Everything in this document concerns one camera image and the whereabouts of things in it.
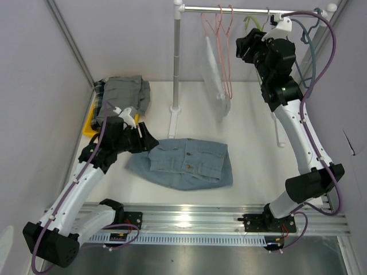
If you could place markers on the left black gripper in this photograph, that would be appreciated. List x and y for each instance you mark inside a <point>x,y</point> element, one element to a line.
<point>150,142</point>

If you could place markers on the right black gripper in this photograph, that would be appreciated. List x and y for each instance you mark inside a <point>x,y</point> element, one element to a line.
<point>253,40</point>

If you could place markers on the white skirt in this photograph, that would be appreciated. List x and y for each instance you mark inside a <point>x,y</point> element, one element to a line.
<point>220,108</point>

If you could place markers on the pink wire hanger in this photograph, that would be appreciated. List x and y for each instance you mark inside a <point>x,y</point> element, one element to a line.
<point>222,36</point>
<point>208,66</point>

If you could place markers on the light blue denim skirt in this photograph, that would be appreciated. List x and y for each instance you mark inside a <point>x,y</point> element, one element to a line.
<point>184,164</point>

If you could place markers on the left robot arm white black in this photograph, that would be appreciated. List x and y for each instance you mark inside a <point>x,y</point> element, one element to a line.
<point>58,236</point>

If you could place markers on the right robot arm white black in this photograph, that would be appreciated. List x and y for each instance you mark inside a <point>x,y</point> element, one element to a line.
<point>273,59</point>

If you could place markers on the green plastic hanger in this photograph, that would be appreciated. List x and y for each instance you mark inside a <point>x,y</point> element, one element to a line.
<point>252,18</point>

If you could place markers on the blue plastic hanger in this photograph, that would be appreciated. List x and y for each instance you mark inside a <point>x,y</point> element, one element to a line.
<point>306,39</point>

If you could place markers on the grey folded garment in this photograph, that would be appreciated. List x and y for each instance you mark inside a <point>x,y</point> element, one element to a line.
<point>125,92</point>

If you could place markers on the yellow plastic tray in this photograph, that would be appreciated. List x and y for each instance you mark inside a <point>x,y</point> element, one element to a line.
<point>87,129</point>

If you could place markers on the plaid garment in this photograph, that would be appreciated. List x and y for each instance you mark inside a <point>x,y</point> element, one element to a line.
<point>99,92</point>

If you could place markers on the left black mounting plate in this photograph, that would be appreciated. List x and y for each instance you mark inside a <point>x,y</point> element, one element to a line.
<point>130,217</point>

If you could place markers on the black mounting plate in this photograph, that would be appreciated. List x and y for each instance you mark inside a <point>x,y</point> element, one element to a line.
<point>266,223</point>
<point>130,217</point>

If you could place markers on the metal clothes rack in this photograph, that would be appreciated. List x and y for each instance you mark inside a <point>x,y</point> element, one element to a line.
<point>328,16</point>

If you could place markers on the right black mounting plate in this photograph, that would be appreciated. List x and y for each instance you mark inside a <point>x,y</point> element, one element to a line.
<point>266,223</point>

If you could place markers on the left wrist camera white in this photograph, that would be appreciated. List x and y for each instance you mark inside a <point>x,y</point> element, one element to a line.
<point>128,115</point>

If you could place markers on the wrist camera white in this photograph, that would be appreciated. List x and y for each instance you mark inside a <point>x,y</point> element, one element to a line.
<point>282,29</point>
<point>128,115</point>

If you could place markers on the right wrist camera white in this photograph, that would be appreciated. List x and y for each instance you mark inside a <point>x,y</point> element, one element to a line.
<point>282,29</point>

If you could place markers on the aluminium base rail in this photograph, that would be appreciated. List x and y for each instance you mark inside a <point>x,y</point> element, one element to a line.
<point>222,219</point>

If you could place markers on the white slotted cable duct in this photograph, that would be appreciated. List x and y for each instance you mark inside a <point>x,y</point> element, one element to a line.
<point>179,239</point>

